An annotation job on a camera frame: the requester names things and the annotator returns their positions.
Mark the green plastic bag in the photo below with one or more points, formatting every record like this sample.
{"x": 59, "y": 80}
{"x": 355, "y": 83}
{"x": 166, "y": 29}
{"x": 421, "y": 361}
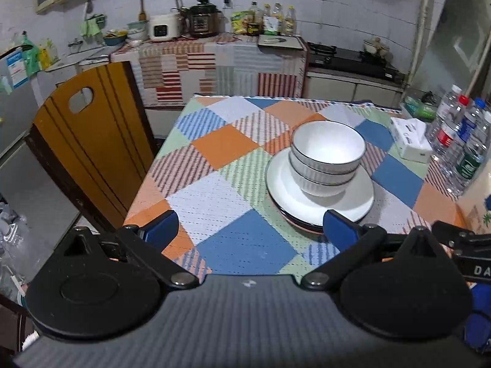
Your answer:
{"x": 31, "y": 55}

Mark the white rice cooker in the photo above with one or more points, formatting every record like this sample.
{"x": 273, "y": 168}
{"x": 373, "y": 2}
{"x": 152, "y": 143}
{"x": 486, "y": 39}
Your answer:
{"x": 164, "y": 27}

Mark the white and green bowl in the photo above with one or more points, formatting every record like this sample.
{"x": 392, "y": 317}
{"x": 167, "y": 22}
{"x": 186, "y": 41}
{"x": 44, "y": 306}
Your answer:
{"x": 137, "y": 30}

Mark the white ribbed bowl dark rim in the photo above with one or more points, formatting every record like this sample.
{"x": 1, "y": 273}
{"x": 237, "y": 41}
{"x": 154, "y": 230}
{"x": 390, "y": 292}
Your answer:
{"x": 326, "y": 145}
{"x": 326, "y": 178}
{"x": 322, "y": 190}

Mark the black pressure cooker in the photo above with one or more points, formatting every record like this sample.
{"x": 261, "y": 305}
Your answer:
{"x": 204, "y": 19}

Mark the green hanging cloth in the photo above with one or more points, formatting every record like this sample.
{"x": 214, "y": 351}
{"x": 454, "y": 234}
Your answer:
{"x": 92, "y": 27}

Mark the white tissue box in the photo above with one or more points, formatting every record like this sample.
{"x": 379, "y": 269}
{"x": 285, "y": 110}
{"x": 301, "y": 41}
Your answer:
{"x": 410, "y": 142}

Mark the grey cutting board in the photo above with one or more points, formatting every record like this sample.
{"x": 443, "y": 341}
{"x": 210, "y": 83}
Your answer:
{"x": 280, "y": 43}

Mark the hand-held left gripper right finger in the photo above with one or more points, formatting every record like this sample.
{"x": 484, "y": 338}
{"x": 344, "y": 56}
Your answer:
{"x": 339, "y": 228}

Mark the clear water bottle white cap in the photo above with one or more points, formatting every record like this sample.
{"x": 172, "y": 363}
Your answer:
{"x": 447, "y": 111}

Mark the white plate with dark rim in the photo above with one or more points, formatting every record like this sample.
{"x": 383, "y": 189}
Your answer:
{"x": 284, "y": 184}
{"x": 303, "y": 223}

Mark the wooden spatula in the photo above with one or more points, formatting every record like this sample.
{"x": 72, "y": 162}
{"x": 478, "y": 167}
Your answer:
{"x": 142, "y": 7}

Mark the water bottle red label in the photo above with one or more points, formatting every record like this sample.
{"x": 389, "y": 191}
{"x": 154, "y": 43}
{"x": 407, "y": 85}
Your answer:
{"x": 448, "y": 138}

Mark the black gas stove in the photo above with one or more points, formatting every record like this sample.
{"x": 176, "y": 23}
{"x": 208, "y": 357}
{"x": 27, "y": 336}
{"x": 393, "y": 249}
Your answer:
{"x": 345, "y": 59}

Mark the silver refrigerator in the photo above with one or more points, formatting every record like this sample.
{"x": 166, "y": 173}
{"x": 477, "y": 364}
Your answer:
{"x": 15, "y": 115}

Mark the yellow oil bottle green label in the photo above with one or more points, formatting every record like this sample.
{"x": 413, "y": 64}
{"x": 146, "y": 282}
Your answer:
{"x": 272, "y": 21}

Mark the steel sink counter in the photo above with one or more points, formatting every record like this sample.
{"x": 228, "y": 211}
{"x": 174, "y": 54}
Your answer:
{"x": 84, "y": 55}

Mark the yellow green food packet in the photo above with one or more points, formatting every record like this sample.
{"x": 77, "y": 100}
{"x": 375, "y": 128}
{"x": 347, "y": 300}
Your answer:
{"x": 241, "y": 23}

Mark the white kitchen base cabinet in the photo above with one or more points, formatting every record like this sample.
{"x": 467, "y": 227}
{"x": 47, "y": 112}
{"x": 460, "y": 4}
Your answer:
{"x": 345, "y": 86}

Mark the water bottle blue cap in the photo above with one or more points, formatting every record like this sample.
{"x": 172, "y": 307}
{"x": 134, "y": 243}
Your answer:
{"x": 470, "y": 122}

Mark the beige box with blue print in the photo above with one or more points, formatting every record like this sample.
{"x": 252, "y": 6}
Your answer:
{"x": 477, "y": 209}

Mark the yellow wooden chair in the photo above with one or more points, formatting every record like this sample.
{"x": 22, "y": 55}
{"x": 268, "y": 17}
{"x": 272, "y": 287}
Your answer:
{"x": 96, "y": 142}

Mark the dark blue cloth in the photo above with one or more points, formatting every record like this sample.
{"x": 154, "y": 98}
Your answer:
{"x": 481, "y": 314}

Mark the blue and white paper card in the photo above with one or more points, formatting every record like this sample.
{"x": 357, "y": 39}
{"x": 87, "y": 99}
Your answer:
{"x": 16, "y": 69}

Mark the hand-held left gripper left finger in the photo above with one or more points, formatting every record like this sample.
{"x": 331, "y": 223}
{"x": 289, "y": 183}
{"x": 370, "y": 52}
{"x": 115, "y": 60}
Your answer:
{"x": 159, "y": 230}

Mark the green plastic basket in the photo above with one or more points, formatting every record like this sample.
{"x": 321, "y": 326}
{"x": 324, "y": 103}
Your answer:
{"x": 420, "y": 109}

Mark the beige wall pipe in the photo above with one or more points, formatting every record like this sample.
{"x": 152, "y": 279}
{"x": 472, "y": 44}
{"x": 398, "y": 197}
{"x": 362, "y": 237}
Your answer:
{"x": 421, "y": 27}

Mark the cream cooking pot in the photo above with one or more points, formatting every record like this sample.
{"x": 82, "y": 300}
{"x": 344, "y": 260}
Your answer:
{"x": 376, "y": 48}

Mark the yellow plastic bag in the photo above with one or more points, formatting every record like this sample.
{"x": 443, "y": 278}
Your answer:
{"x": 48, "y": 53}

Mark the striped patchwork counter cloth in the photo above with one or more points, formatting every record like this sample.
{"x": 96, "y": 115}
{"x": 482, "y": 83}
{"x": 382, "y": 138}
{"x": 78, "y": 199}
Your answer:
{"x": 199, "y": 69}

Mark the checked patchwork tablecloth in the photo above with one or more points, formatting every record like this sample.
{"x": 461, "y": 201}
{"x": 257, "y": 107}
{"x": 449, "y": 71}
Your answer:
{"x": 214, "y": 207}

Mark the dark oil bottle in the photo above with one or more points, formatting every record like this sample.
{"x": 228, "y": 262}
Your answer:
{"x": 254, "y": 21}

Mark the blue bowl with food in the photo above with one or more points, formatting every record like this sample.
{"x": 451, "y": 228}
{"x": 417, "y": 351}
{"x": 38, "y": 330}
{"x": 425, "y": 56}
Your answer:
{"x": 115, "y": 38}

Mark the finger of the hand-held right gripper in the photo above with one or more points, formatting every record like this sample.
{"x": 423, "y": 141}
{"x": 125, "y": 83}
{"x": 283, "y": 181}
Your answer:
{"x": 454, "y": 234}

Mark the water bottle green label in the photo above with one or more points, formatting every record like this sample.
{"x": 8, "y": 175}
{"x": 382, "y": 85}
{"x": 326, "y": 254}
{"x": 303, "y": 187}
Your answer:
{"x": 470, "y": 165}

